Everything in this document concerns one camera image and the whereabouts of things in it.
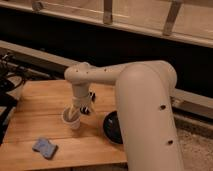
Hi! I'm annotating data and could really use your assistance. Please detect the metal rail bracket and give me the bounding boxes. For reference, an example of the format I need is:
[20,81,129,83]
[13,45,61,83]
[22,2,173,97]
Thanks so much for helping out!
[103,0,113,25]
[31,0,43,11]
[162,0,183,36]

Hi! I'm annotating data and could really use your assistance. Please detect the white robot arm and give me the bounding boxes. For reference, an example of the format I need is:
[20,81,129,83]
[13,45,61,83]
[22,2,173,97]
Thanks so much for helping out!
[64,60,184,171]

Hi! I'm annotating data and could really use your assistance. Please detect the blue sponge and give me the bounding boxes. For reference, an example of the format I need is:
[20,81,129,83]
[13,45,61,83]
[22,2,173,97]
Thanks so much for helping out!
[32,137,58,160]

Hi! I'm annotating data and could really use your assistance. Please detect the black cables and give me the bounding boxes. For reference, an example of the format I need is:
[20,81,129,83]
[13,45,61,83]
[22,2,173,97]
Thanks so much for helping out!
[0,53,29,144]

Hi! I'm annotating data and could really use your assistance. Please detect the white ceramic cup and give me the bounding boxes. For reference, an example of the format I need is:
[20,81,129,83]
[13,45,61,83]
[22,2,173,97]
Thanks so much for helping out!
[62,107,80,130]

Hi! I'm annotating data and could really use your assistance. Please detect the black white striped block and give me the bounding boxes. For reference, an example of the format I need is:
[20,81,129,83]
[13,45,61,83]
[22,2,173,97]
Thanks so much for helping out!
[80,92,96,115]

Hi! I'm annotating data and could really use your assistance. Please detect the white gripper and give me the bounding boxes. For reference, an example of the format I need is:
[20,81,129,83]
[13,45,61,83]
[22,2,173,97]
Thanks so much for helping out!
[70,95,91,111]

